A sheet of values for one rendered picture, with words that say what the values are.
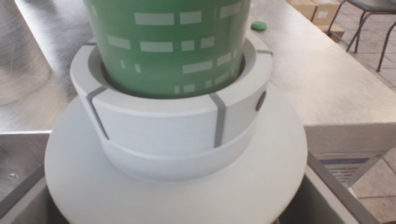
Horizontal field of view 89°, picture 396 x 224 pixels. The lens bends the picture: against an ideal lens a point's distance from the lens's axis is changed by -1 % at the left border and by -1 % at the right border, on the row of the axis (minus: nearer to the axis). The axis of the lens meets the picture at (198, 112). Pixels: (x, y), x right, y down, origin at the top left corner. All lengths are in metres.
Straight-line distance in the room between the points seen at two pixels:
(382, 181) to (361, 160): 1.46
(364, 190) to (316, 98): 1.41
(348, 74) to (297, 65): 0.04
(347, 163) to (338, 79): 0.07
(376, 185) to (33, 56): 1.62
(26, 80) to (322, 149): 0.23
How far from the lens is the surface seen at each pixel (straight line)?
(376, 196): 1.59
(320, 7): 3.12
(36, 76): 0.20
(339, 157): 0.20
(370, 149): 0.21
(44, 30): 0.32
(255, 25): 0.27
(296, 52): 0.24
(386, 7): 2.44
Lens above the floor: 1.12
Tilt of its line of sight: 43 degrees down
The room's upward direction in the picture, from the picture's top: straight up
